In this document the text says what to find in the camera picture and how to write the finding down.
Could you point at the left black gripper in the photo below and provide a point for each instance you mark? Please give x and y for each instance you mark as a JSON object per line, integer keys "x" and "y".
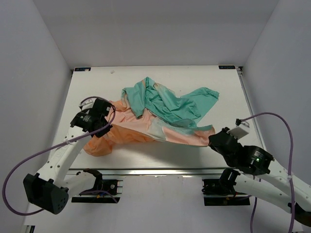
{"x": 103, "y": 131}

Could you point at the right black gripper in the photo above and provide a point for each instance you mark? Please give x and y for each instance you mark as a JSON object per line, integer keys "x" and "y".
{"x": 225, "y": 130}

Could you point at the orange and teal jacket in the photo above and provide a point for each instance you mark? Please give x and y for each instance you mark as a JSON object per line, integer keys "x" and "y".
{"x": 149, "y": 112}

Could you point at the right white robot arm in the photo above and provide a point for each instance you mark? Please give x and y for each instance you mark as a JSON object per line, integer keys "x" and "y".
{"x": 254, "y": 171}

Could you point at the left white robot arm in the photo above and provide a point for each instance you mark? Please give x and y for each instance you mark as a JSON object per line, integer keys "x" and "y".
{"x": 49, "y": 188}

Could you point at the left blue table label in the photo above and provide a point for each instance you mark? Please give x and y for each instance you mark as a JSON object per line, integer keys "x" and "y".
{"x": 82, "y": 69}

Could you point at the blue table label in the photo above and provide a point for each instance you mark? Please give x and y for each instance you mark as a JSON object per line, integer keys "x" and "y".
{"x": 226, "y": 67}
{"x": 82, "y": 69}

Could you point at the right blue table label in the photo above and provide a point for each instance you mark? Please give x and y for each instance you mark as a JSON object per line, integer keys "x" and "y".
{"x": 226, "y": 67}

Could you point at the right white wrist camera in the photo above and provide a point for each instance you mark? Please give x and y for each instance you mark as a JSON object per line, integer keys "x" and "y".
{"x": 241, "y": 129}

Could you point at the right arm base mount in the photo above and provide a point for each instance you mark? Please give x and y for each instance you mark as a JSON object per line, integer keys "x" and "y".
{"x": 221, "y": 191}

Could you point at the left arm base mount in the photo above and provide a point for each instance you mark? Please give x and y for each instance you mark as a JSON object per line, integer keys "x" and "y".
{"x": 103, "y": 191}

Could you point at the aluminium table front rail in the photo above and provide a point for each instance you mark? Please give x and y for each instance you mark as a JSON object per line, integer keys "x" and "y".
{"x": 159, "y": 172}

